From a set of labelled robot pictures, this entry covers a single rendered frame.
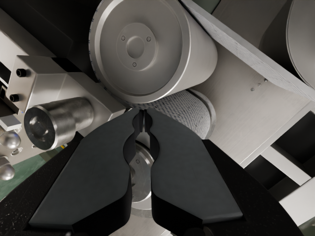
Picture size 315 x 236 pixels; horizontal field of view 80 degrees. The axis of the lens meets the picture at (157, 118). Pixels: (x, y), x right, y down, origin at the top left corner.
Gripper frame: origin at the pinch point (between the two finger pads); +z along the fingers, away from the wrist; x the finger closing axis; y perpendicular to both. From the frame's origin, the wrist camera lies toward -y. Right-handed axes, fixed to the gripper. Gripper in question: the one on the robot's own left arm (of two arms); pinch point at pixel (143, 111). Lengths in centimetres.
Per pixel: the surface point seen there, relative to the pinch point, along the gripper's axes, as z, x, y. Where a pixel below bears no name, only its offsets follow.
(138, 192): 3.7, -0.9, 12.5
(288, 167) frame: 22, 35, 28
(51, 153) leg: 76, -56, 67
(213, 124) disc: 25.9, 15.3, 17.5
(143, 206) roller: 4.3, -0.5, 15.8
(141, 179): 4.0, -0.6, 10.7
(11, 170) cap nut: 16.9, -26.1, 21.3
